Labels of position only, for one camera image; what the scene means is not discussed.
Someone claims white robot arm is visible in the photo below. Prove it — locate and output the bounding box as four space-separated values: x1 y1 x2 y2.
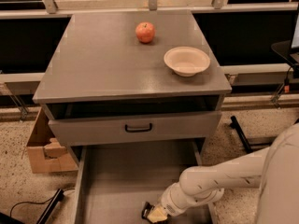
142 123 299 224

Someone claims metal window railing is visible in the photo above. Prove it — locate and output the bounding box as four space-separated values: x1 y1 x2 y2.
0 0 299 21

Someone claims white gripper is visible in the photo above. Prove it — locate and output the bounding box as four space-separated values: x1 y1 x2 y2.
146 185 187 223

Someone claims grey drawer cabinet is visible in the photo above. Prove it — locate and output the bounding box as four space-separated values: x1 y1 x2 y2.
32 10 233 161

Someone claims white paper bowl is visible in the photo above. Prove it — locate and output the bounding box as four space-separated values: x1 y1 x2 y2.
164 47 210 77

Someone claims black cable on floor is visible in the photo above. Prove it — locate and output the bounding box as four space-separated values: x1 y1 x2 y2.
8 188 76 217

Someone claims brown cardboard box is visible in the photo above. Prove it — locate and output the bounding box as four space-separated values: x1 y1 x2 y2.
26 110 78 174

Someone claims grey top drawer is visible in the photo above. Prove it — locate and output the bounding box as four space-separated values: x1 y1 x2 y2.
49 111 221 147

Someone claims black stand leg left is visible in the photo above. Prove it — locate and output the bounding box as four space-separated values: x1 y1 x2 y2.
36 189 64 224

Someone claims black drawer handle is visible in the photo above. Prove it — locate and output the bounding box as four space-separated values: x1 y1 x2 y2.
124 123 153 133

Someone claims open grey middle drawer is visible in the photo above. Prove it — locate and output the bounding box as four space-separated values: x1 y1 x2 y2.
72 139 219 224

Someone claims black rxbar chocolate bar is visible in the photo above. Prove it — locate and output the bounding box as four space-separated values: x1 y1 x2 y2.
141 202 153 219

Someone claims red apple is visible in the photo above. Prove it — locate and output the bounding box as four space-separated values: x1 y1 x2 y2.
135 22 155 44

